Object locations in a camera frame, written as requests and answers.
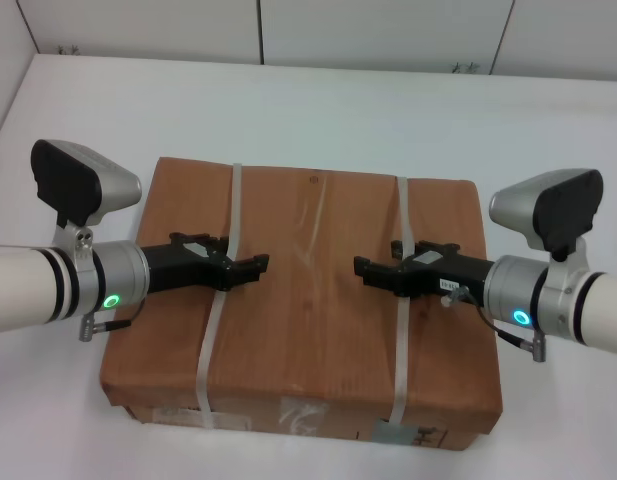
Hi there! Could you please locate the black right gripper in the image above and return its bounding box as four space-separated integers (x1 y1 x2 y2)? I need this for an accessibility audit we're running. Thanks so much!
353 239 495 307

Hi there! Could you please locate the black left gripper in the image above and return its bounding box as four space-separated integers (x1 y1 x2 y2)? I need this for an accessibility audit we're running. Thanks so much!
139 231 271 295

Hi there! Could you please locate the white plastic packing strap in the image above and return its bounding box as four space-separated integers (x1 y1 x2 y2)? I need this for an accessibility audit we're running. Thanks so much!
389 175 420 427
194 161 244 431

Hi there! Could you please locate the brown cardboard box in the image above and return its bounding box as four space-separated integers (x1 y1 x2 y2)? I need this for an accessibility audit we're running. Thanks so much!
98 156 505 439

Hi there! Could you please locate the pale green box label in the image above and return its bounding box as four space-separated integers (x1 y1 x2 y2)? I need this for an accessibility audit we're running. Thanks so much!
371 419 415 444

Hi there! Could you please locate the clear packing tape strip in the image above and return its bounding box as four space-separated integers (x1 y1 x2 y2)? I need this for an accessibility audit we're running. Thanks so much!
279 174 330 437

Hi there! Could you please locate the white shipping label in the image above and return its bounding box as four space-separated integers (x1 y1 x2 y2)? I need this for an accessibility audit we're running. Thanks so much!
151 405 253 431

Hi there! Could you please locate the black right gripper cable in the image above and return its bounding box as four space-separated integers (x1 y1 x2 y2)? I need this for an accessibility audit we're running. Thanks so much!
440 287 550 355

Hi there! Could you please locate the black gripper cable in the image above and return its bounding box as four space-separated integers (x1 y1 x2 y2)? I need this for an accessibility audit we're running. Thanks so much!
77 298 150 343
440 287 550 355

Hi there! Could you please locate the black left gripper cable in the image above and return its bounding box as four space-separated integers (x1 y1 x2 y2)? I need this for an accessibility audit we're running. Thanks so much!
77 298 150 343

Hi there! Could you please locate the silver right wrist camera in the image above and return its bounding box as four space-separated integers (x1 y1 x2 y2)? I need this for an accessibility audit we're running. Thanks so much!
488 168 605 282

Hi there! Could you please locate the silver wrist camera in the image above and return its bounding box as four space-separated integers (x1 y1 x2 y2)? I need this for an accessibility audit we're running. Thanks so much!
488 168 605 282
29 139 144 252

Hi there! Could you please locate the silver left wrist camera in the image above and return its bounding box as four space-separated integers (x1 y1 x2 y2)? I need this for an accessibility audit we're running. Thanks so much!
29 139 144 252

